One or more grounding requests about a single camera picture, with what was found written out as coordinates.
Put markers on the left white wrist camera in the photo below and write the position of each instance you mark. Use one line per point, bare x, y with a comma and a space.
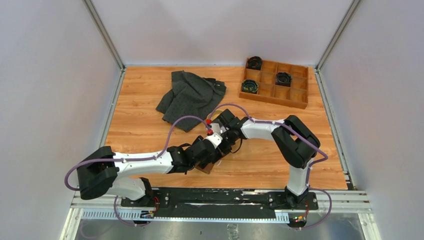
215, 139

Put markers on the wooden compartment tray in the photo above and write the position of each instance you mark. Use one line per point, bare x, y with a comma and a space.
295, 96

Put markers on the black coiled belt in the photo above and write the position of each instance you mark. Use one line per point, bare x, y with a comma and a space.
283, 79
254, 63

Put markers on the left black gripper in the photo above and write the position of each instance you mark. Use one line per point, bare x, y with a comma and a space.
203, 163

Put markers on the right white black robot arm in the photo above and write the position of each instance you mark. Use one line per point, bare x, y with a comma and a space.
297, 144

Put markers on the black coiled belt middle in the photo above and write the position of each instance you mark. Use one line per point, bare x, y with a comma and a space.
283, 79

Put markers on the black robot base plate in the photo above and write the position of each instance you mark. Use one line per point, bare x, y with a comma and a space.
206, 211

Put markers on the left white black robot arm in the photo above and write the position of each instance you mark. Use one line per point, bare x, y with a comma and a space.
105, 172

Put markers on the aluminium frame rail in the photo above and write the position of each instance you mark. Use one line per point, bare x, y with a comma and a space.
339, 201

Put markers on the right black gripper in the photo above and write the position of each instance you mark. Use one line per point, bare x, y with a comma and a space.
229, 148

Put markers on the oval wooden card tray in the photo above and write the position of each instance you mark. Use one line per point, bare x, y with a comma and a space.
216, 114

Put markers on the dark green coiled belt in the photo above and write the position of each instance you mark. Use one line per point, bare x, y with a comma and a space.
249, 86

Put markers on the dark grey dotted cloth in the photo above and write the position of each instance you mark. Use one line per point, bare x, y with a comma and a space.
190, 95

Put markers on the brown leather card holder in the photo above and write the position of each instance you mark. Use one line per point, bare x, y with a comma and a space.
206, 165

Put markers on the black coiled belt top left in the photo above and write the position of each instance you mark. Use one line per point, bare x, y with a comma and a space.
254, 63

